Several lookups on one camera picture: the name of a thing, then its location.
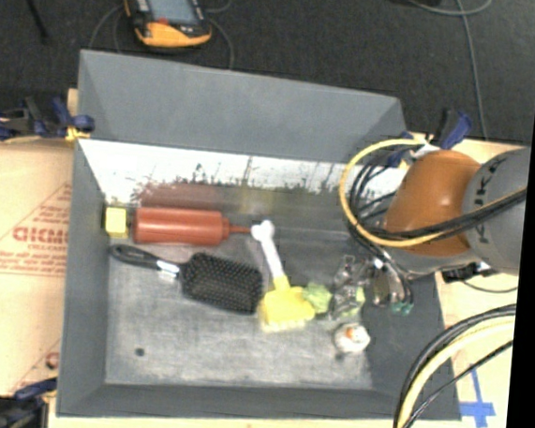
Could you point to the white and orange small toy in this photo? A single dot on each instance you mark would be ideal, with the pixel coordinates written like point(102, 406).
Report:
point(352, 338)

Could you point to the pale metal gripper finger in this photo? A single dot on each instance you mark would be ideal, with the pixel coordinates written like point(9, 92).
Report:
point(343, 305)
point(347, 272)

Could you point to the yellow block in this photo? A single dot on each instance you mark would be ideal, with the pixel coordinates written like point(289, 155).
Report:
point(116, 221)

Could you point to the light green crumpled toy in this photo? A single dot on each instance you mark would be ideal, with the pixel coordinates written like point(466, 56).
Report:
point(317, 297)

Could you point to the brown cardboard board red print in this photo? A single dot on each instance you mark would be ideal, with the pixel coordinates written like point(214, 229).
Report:
point(16, 278)

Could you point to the red squeeze bottle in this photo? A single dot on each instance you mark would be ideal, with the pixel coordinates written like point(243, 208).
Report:
point(177, 227)

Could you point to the black hairbrush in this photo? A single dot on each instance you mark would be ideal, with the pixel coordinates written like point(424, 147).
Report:
point(223, 283)

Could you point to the black cylinder on white bracket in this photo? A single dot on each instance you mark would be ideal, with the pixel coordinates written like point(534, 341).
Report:
point(460, 274)

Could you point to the grey metal bin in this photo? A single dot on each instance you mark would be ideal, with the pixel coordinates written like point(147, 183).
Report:
point(239, 111)

